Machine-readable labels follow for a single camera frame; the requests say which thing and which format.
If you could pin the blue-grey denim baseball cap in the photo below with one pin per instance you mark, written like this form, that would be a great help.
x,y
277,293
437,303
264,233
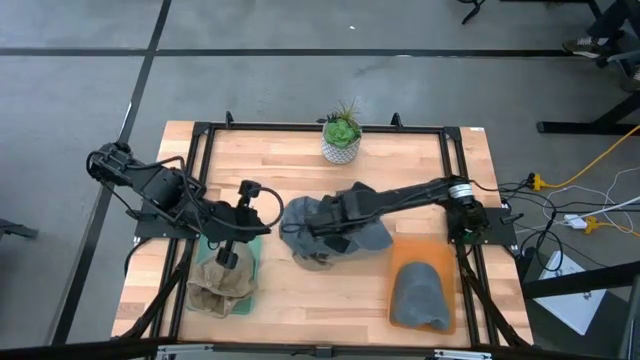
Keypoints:
x,y
375,240
295,215

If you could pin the teal translucent plastic tray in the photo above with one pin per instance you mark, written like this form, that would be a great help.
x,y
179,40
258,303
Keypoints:
x,y
256,243

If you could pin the black aluminium table frame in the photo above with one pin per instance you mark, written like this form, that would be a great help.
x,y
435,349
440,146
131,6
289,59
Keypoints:
x,y
240,125

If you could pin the silver metal bracket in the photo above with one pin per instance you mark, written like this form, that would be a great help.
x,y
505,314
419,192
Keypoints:
x,y
185,348
462,355

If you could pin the white paper sheet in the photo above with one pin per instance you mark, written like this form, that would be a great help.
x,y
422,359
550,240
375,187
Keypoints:
x,y
575,305

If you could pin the black crossbar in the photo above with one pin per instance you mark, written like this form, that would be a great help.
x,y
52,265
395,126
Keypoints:
x,y
75,350

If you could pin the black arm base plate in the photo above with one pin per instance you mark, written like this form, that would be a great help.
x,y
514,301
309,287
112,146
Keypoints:
x,y
502,232
150,227

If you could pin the grey metal post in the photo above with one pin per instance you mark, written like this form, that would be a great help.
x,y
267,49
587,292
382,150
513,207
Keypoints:
x,y
632,330

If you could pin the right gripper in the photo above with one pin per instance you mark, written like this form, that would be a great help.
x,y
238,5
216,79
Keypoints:
x,y
345,212

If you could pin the black desk foot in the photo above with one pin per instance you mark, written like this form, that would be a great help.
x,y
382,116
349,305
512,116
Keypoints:
x,y
575,128

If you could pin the succulent in white patterned pot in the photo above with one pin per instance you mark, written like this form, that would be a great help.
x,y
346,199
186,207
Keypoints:
x,y
340,134

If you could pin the white power adapter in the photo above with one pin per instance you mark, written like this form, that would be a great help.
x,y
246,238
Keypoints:
x,y
575,221

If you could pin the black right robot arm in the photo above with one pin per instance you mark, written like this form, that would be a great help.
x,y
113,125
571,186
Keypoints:
x,y
425,192

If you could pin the person's leg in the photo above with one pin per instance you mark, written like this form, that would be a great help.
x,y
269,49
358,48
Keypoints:
x,y
612,17

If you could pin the grey denim baseball cap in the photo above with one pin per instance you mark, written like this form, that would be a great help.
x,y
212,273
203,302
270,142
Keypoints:
x,y
419,295

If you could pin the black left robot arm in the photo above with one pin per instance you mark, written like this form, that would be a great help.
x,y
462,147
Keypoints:
x,y
160,187

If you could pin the black chair leg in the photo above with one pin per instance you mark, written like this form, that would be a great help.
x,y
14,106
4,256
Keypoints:
x,y
474,10

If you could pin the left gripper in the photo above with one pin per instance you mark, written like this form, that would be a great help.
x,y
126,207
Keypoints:
x,y
235,222

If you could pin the dark grey chair foot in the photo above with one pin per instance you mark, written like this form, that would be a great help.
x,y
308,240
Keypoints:
x,y
15,229

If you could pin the person's shoe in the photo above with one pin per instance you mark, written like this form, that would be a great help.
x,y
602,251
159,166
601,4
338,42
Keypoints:
x,y
585,46

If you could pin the orange translucent plastic tray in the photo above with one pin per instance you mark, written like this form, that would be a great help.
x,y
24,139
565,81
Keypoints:
x,y
420,250

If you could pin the black metal beam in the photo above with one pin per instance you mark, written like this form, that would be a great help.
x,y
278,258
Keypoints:
x,y
580,282

